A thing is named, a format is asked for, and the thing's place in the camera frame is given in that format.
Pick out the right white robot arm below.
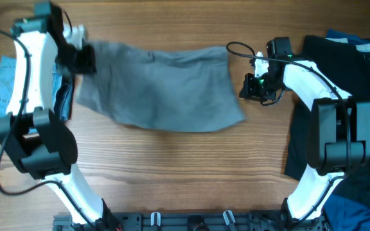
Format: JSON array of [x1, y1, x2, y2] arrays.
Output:
[[240, 55, 370, 228]]

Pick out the folded blue denim jeans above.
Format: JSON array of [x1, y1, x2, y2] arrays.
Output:
[[0, 56, 74, 121]]

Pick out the black garment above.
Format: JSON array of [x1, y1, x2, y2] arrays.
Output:
[[302, 35, 370, 207]]

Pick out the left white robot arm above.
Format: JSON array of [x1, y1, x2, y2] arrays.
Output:
[[0, 1, 117, 230]]

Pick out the blue garment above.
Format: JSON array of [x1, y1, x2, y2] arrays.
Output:
[[324, 30, 370, 230]]

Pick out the grey shorts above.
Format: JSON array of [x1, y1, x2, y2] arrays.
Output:
[[76, 42, 245, 133]]

